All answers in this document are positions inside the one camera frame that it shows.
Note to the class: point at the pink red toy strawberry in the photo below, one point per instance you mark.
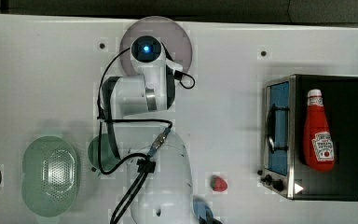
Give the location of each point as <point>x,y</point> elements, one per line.
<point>218,184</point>

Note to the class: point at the small green round bowl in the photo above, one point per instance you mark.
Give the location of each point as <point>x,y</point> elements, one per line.
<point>100,153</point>

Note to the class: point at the blue object at bottom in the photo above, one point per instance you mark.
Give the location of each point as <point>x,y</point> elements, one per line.
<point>204,213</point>

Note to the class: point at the red ketchup bottle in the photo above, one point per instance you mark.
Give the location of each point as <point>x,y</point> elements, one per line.
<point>318,146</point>

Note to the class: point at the silver blue toaster oven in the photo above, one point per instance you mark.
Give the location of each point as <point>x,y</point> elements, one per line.
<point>284,168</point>

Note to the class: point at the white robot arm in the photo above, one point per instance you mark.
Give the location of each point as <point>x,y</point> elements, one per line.
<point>159,176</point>

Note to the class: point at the green perforated oval bowl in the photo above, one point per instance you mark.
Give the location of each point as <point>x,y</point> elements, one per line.
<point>49,176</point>

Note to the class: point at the grey round plate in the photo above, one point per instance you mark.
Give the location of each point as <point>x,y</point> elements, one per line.
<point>170,33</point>

